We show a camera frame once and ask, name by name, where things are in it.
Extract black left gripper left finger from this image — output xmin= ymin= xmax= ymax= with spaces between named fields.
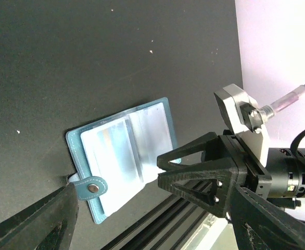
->
xmin=0 ymin=183 xmax=79 ymax=249

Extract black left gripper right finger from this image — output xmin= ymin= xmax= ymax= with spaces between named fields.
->
xmin=231 ymin=186 xmax=305 ymax=249

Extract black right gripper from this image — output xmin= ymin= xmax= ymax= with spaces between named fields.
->
xmin=157 ymin=132 xmax=272 ymax=218

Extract blue card holder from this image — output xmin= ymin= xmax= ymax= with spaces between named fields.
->
xmin=66 ymin=97 xmax=177 ymax=224

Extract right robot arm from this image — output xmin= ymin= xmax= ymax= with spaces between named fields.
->
xmin=157 ymin=130 xmax=305 ymax=218

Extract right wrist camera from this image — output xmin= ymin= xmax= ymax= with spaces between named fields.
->
xmin=214 ymin=84 xmax=270 ymax=167

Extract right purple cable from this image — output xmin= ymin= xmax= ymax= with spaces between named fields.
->
xmin=261 ymin=70 xmax=305 ymax=117

